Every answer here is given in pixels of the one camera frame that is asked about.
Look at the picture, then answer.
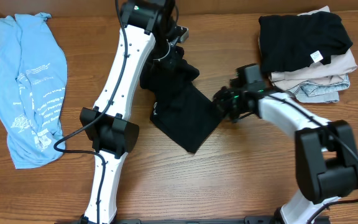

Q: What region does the black t-shirt with logo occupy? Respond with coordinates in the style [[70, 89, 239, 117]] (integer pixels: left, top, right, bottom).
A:
[[140, 46, 222, 154]]

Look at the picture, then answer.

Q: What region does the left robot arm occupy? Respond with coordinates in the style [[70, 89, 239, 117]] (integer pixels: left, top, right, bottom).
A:
[[80, 1, 188, 223]]

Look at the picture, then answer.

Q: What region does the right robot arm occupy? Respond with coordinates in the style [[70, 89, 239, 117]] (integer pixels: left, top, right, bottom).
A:
[[213, 63, 358, 224]]

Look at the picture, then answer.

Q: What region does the folded black garment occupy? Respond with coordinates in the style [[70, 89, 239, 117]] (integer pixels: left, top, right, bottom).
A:
[[259, 11, 353, 73]]

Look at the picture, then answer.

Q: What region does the folded light denim garment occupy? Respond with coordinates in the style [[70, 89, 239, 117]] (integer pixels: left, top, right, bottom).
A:
[[272, 74, 351, 103]]

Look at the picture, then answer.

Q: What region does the folded beige garment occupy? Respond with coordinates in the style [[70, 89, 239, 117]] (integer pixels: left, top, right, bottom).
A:
[[268, 7, 357, 82]]

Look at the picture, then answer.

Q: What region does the light blue printed t-shirt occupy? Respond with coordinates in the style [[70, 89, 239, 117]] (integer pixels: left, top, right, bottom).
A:
[[0, 12, 67, 169]]

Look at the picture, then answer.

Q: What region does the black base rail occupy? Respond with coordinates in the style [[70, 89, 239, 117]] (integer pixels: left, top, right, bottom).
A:
[[55, 216, 331, 224]]

